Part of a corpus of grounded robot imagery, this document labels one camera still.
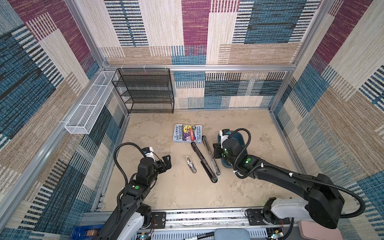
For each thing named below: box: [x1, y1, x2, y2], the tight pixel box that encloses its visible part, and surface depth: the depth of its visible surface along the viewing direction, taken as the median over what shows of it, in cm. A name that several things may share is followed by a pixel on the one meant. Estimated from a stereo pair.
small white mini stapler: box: [186, 156, 197, 174], surface depth 91 cm
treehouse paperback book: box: [173, 123, 203, 144], surface depth 107 cm
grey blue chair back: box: [214, 228, 251, 240], surface depth 69 cm
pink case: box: [298, 220, 344, 240], surface depth 69 cm
